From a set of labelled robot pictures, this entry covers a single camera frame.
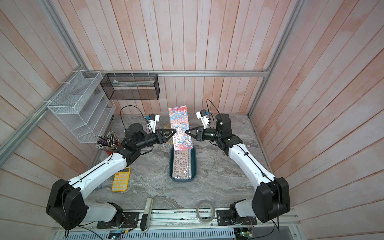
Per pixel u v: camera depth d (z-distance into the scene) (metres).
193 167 0.90
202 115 0.67
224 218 0.73
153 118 0.68
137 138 0.60
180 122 0.73
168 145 1.02
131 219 0.73
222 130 0.60
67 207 0.40
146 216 0.71
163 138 0.66
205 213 0.77
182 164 0.90
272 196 0.41
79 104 0.76
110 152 0.87
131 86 1.07
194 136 0.71
